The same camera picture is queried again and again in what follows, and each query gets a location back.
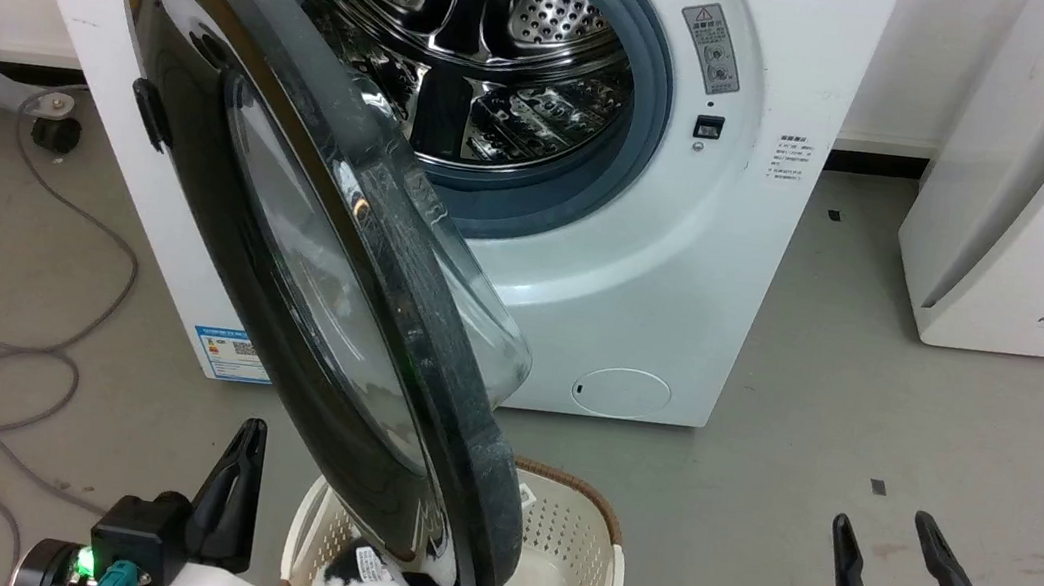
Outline round white filter cover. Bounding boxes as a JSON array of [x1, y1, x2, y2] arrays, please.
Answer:
[[568, 361, 676, 425]]

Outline black caster wheel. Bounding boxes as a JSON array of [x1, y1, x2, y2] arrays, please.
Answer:
[[28, 112, 85, 158]]

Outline black round glass washer door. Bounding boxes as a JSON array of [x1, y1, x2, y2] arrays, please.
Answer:
[[37, 0, 595, 586]]

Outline blue energy label sticker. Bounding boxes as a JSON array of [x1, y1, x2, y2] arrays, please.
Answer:
[[188, 323, 278, 388]]

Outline grey floor cable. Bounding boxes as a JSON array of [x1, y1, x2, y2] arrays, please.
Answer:
[[0, 78, 165, 574]]

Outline white front-load washing machine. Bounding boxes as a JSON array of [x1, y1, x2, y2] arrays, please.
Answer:
[[0, 0, 904, 464]]

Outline grey rubber door gasket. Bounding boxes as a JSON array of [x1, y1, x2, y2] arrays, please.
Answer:
[[241, 0, 687, 262]]

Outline steel perforated washer drum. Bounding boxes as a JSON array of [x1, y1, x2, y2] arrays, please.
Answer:
[[284, 0, 647, 191]]

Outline cream perforated laundry basket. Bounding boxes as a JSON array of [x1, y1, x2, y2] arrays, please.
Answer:
[[279, 427, 639, 586]]

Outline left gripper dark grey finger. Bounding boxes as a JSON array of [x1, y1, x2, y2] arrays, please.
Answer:
[[181, 411, 270, 574]]

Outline grey warning sticker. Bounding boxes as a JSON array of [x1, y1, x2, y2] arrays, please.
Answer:
[[672, 0, 751, 100]]

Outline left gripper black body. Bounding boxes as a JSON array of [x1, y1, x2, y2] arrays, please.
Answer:
[[84, 482, 195, 586]]

